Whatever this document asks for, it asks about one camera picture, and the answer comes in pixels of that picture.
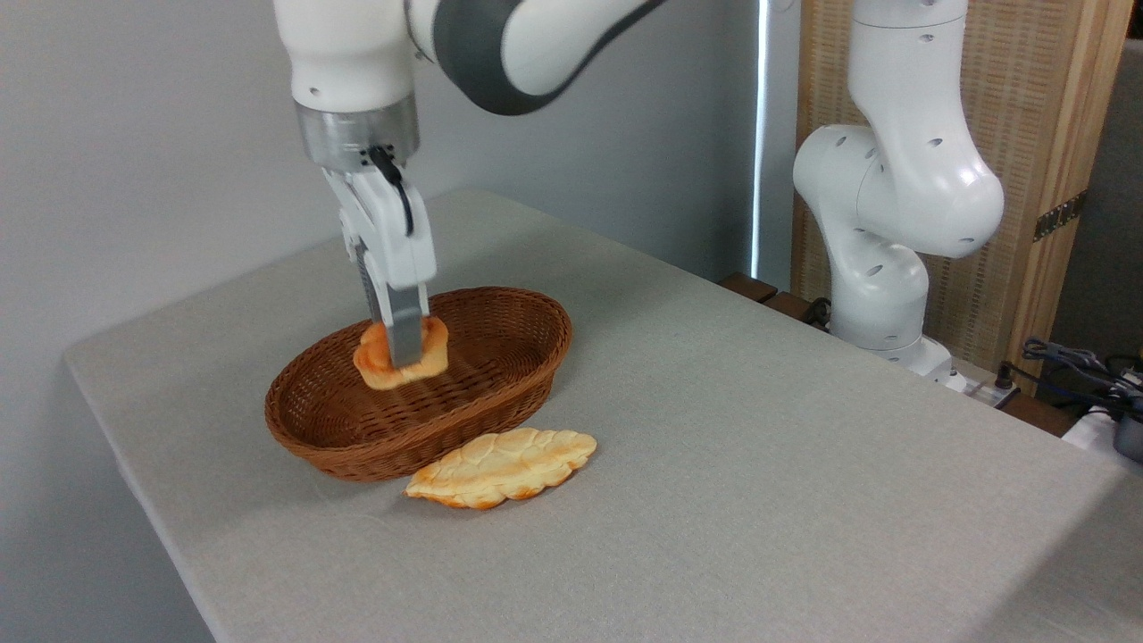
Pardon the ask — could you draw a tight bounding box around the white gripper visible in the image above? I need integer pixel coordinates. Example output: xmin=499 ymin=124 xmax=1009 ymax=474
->
xmin=321 ymin=165 xmax=438 ymax=370

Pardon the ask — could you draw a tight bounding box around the small orange bread roll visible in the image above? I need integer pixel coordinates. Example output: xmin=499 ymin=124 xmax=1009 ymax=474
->
xmin=353 ymin=315 xmax=450 ymax=392

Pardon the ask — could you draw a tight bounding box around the brown wicker basket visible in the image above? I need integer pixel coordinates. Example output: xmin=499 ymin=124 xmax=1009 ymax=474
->
xmin=264 ymin=286 xmax=573 ymax=483

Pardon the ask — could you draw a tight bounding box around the long pale braided bread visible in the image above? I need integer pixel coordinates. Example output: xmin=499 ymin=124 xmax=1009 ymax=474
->
xmin=405 ymin=428 xmax=597 ymax=511

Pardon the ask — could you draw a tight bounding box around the grey tablecloth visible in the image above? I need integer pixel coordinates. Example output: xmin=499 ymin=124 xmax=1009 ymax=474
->
xmin=64 ymin=188 xmax=1143 ymax=643

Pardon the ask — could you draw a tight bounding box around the metal screen hinge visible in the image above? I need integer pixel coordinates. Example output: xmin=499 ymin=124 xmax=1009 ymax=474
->
xmin=1033 ymin=190 xmax=1088 ymax=243

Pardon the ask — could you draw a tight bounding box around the grey box device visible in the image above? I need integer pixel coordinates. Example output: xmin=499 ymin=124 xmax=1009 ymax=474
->
xmin=1112 ymin=413 xmax=1143 ymax=464

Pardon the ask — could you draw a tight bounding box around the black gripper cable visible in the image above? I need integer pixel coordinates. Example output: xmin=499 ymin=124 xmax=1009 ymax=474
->
xmin=367 ymin=146 xmax=417 ymax=238

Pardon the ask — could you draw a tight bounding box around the black cable bundle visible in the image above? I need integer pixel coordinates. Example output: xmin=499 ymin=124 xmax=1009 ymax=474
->
xmin=1021 ymin=337 xmax=1143 ymax=413

